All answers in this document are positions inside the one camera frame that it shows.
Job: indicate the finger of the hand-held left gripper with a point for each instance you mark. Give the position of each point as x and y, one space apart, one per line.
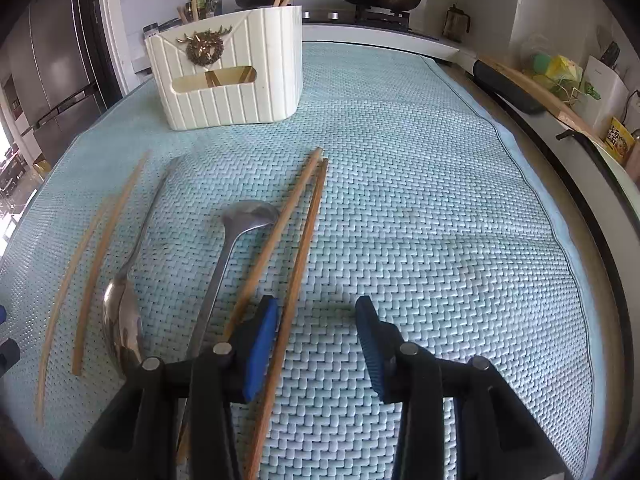
3 315
9 357

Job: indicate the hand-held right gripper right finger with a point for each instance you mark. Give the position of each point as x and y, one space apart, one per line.
377 355

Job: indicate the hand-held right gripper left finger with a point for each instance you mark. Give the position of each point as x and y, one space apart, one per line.
262 350

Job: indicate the stainless steel tablespoon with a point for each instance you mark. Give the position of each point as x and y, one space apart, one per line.
122 320

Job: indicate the stainless steel soup spoon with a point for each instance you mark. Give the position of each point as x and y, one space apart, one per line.
247 215

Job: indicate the cream ribbed utensil holder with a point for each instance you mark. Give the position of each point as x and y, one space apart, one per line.
250 100

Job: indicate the yellow cardboard box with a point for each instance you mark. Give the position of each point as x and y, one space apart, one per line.
41 167

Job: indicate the light blue woven mat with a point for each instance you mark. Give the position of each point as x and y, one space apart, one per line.
425 210

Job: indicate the grey refrigerator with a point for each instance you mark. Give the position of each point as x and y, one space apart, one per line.
55 50

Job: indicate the wooden cutting board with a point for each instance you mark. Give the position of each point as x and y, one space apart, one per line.
550 100

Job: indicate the white label spice jar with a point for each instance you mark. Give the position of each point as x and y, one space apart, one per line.
151 30

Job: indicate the yellow printed cup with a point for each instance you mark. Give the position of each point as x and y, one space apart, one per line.
616 140

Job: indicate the green sponge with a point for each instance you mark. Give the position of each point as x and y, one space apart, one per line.
540 64

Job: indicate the black gas cooktop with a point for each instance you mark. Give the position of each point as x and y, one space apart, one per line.
380 20

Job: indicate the yellow cloth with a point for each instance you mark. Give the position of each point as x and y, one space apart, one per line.
565 70

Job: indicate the glass french press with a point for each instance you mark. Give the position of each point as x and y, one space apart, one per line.
455 22

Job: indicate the white knife block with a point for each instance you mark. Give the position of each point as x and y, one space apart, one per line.
605 95

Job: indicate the clear plastic bag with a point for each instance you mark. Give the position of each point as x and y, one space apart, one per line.
535 45

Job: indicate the dark sauce bottle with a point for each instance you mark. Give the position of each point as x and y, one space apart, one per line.
215 5

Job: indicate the yellow cap sauce bottle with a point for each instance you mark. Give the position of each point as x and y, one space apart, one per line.
197 2

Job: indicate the white wall socket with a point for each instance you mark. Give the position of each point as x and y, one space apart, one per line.
633 102

